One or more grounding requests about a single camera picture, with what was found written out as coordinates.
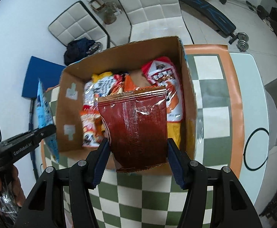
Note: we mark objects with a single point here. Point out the dark blue clothing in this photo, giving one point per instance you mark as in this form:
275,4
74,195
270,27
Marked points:
80,49

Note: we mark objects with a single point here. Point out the plain yellow snack packet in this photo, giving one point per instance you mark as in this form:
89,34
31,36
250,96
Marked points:
175,133

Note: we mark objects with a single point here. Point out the glass jar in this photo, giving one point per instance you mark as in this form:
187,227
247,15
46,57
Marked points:
111,14

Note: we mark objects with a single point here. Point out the person's left hand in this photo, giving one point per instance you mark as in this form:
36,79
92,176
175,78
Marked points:
17,185

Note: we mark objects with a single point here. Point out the pair of dumbbells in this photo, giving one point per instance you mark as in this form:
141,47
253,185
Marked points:
242,41

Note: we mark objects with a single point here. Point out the blue snack packet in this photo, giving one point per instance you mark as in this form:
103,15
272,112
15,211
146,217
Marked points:
43,109

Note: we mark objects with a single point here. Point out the white and orange snack packet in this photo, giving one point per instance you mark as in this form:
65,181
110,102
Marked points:
175,102

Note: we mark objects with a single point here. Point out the cardboard box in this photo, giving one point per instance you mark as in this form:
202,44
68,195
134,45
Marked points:
69,114

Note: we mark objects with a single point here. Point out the dark red snack packet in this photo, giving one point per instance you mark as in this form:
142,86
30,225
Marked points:
133,133

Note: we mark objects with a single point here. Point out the black weight bench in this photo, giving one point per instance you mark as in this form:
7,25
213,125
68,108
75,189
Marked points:
207,11

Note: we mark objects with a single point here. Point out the green checkered tablecloth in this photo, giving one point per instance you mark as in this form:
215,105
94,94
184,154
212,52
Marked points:
209,114

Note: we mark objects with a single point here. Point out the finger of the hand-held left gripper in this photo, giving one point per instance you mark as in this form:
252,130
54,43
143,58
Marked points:
44,131

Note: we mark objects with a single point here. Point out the blue floor mat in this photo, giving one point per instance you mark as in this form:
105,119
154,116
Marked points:
41,76

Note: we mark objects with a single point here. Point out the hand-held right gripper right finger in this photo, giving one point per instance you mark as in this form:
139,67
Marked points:
175,166

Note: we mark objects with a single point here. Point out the white padded chair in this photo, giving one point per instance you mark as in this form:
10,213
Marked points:
150,2
79,23

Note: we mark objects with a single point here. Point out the red and white snack packet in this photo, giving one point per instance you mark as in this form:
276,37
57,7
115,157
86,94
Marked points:
158,72

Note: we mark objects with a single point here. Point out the orange panda snack packet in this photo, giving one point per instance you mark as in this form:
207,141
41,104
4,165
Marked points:
91,128

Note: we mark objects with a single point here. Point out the black hoop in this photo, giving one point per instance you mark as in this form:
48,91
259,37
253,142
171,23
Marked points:
246,147

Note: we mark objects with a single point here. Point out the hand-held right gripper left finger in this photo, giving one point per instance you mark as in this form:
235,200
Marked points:
102,161

